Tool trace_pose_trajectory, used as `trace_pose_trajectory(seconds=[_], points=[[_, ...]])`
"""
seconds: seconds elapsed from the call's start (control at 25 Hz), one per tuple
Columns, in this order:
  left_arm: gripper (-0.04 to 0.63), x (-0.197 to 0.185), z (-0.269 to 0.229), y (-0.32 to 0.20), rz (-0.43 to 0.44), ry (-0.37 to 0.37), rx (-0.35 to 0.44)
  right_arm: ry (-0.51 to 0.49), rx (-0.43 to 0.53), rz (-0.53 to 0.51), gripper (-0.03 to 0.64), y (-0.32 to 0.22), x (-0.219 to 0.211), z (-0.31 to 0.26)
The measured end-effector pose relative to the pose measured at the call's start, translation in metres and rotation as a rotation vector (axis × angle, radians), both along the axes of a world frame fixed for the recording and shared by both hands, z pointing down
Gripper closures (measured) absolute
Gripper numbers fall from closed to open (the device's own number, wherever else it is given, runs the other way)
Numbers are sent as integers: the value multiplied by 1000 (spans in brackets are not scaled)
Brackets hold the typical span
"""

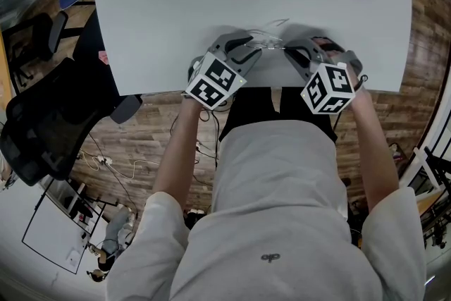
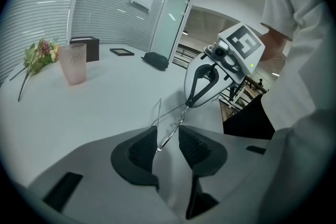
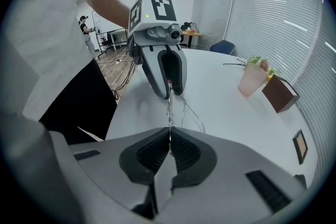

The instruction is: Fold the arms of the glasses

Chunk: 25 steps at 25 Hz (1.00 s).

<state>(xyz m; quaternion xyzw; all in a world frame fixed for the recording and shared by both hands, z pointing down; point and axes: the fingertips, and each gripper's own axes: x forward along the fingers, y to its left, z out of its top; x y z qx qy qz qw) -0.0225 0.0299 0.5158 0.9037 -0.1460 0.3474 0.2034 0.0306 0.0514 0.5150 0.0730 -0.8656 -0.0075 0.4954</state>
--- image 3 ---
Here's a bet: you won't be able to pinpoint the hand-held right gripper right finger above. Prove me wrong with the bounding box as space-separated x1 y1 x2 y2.
156 127 308 224

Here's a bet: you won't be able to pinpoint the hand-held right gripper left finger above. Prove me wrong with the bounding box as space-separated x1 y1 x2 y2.
68 127 169 220

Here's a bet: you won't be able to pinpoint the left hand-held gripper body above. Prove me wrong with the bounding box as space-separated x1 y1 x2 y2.
127 0 183 65

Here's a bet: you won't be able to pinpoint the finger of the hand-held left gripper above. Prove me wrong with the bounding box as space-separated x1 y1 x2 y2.
140 45 172 100
167 44 188 97

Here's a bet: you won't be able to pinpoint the person's left forearm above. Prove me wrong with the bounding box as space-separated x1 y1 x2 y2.
83 0 131 31

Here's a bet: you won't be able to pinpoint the white desk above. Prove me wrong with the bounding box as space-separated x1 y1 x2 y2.
108 29 130 52

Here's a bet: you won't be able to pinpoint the round wooden table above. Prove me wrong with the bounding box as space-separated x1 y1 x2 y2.
181 30 204 48

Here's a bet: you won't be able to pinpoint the large whiteboard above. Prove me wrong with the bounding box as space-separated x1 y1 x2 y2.
91 9 107 59

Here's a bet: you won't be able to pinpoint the blue chair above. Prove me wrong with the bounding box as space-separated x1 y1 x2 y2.
209 39 236 56

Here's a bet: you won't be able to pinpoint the person's black trousers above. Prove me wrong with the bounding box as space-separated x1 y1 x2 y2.
39 59 119 145

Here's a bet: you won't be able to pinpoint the pink translucent cup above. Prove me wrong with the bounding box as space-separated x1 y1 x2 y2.
237 63 270 97

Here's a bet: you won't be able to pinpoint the artificial flower bunch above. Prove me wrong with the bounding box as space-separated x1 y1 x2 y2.
223 56 279 80

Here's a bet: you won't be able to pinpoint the brown pen holder box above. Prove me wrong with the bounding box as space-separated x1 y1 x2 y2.
261 74 301 114

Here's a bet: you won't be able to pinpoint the person in white shirt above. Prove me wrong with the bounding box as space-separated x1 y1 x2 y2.
0 0 119 218

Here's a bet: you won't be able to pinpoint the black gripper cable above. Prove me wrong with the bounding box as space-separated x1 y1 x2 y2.
112 54 138 101

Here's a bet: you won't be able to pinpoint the small grey gripper camera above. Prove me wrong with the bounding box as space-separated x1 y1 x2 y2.
146 24 183 41

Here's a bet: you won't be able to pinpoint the small dark picture frame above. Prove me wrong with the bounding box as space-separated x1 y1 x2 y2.
292 129 309 165

